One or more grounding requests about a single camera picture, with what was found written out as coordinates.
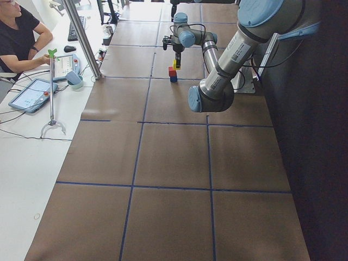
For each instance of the near teach pendant tablet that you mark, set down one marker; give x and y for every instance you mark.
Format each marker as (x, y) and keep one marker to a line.
(32, 97)

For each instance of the person in black shirt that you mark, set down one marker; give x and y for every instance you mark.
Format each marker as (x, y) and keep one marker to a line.
(22, 37)

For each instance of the black computer mouse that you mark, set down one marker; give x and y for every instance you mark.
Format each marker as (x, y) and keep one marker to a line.
(68, 49)

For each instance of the green handled reacher grabber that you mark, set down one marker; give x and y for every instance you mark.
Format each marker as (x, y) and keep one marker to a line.
(52, 122)

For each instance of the aluminium frame post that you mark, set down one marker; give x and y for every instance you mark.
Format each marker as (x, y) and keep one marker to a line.
(82, 37)

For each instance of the far teach pendant tablet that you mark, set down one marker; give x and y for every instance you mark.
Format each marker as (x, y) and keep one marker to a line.
(63, 65)

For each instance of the red cube block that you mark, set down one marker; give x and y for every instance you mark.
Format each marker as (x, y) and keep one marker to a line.
(172, 72)

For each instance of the blue cube block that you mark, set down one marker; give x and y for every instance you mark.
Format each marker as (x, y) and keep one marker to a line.
(173, 79)

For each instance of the yellow cube block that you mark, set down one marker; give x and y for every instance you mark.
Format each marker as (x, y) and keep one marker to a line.
(174, 65)

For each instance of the small metal cup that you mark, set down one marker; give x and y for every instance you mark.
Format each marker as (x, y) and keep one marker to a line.
(109, 30)

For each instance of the teach pendant tablet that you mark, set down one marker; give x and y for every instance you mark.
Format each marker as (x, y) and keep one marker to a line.
(63, 65)
(32, 97)

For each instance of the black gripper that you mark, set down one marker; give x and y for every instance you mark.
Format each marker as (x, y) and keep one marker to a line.
(177, 49)

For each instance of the blue tape dispenser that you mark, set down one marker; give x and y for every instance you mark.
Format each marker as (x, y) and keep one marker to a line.
(74, 80)

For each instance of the black box under cup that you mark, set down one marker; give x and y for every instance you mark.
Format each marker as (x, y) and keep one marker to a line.
(107, 39)

